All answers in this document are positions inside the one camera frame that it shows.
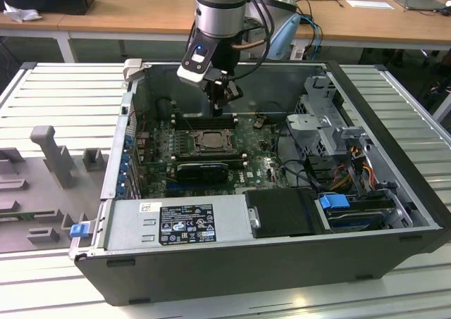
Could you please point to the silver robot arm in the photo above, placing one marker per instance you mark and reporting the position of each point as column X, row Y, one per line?
column 220, row 12

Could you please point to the black RAM slot bank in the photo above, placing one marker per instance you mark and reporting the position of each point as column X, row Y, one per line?
column 208, row 156
column 197, row 122

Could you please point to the CPU socket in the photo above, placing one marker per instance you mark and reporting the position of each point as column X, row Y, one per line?
column 229, row 131

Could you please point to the black plastic bay cover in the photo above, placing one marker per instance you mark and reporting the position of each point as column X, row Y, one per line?
column 282, row 213

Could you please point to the pale blue teach pendant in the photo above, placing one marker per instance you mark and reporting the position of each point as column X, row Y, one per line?
column 287, row 34

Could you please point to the long wooden desk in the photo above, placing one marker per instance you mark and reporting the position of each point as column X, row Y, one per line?
column 141, row 16

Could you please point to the silver metal drive cage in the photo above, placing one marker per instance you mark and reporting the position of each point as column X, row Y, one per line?
column 306, row 122

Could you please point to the green motherboard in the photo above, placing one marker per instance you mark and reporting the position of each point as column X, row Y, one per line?
column 260, row 164

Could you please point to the black graphics card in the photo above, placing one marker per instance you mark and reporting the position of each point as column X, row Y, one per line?
column 201, row 174

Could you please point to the white paper sheet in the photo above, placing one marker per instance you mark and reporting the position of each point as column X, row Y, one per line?
column 370, row 4

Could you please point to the hard disk in blue carrier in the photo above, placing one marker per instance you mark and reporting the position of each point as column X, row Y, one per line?
column 333, row 202

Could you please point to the silver power supply unit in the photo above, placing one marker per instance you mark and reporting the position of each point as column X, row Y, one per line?
column 123, row 227

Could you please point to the grey flat pad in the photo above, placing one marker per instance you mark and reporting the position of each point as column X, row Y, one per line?
column 419, row 5

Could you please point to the crumpled white paper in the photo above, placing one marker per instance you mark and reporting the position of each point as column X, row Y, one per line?
column 21, row 13

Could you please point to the black grey PC case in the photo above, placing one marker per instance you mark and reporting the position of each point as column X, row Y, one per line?
column 211, row 276

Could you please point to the grey parts rack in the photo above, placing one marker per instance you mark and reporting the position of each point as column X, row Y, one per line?
column 35, row 178

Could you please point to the blue case latch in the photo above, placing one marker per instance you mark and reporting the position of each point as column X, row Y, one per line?
column 79, row 230

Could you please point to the green RAM stick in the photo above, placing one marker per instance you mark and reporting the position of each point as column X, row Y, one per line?
column 15, row 217

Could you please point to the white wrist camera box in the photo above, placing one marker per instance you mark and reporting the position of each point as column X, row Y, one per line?
column 192, row 73

